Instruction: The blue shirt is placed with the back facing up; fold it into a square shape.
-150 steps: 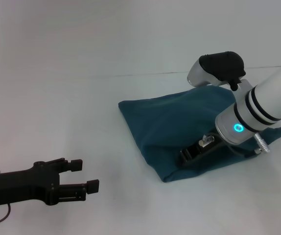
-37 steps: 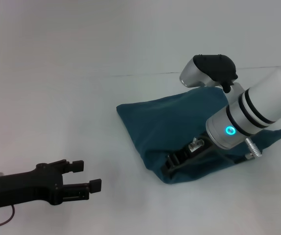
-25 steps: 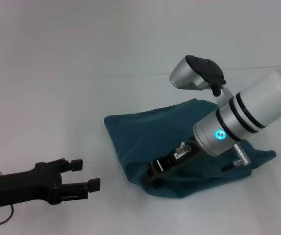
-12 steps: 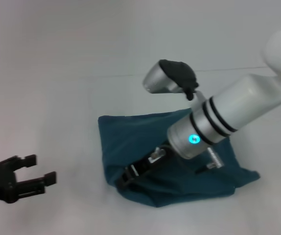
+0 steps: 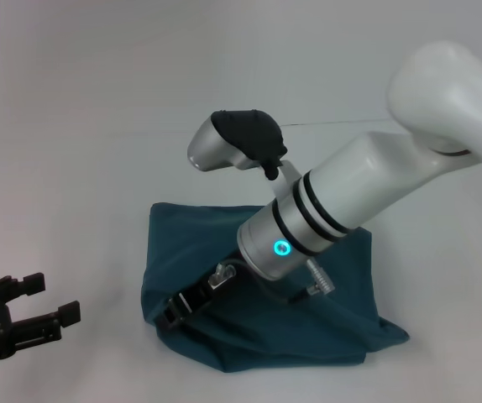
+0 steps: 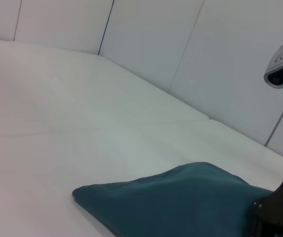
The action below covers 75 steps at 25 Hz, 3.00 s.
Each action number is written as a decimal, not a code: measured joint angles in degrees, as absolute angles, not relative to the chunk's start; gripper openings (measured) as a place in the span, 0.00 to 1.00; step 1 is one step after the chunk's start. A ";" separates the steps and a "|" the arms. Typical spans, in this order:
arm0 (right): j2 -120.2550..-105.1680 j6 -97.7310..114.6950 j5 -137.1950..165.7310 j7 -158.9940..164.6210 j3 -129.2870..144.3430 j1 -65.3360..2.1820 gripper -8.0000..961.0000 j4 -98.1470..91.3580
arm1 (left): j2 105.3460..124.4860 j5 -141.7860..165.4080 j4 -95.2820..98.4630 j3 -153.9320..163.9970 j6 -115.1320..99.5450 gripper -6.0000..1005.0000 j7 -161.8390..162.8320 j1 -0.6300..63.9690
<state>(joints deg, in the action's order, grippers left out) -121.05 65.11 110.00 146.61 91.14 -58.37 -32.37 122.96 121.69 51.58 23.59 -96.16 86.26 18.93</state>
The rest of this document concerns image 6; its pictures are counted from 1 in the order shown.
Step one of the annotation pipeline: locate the teal blue shirt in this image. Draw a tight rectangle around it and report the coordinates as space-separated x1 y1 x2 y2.
71 161 275 237

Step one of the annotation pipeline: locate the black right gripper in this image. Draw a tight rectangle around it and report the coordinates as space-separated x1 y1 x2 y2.
251 157 283 237

